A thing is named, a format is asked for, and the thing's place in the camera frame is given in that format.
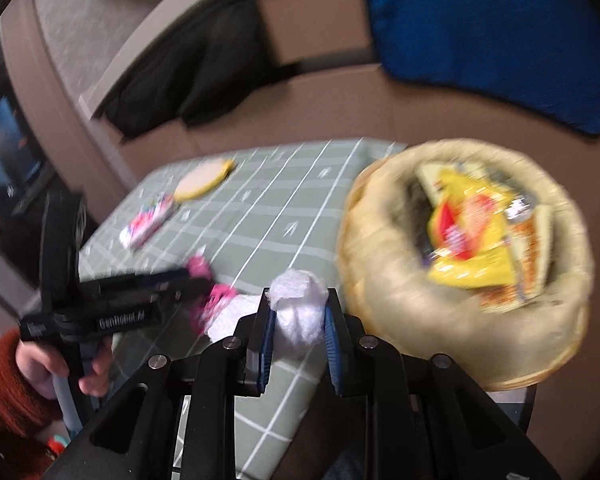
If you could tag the yellow snack bag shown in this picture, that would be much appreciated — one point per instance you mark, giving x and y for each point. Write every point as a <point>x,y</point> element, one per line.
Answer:
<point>468,227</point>

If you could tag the left hand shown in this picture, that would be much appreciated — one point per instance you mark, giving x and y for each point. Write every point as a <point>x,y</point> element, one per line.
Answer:
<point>40,363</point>

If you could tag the white tissue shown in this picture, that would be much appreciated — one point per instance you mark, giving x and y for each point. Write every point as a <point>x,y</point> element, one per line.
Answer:
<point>298,297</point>

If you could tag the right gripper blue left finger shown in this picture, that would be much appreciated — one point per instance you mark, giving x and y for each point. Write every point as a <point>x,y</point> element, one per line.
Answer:
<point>262,343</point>

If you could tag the brown snack wrapper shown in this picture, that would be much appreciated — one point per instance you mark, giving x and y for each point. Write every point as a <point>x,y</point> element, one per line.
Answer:
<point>530,238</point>

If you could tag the pink white candy box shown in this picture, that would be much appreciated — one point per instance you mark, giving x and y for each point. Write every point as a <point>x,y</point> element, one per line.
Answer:
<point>146,222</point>

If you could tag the dark oven window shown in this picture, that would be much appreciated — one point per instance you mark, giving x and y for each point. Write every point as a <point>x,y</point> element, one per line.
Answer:
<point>25,176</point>

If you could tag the pink wrapper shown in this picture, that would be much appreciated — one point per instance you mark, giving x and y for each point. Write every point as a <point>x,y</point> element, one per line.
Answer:
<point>210,294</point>

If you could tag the black cloth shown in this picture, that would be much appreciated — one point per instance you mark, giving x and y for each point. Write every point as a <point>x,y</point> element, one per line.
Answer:
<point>203,70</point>

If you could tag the orange sleeve left forearm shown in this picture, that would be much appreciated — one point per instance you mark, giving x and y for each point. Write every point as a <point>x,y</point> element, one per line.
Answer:
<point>23,411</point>

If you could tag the green grid tablecloth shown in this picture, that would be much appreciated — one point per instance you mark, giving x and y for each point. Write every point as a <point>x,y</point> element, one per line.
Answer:
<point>279,209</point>

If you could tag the trash bin with beige bag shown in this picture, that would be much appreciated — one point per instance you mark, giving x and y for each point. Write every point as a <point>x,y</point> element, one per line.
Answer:
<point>384,254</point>

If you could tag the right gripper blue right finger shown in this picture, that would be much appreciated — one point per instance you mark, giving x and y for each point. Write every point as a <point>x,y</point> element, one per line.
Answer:
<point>337,343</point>

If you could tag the blue towel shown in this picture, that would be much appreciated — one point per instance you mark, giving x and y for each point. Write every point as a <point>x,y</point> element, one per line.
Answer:
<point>542,55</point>

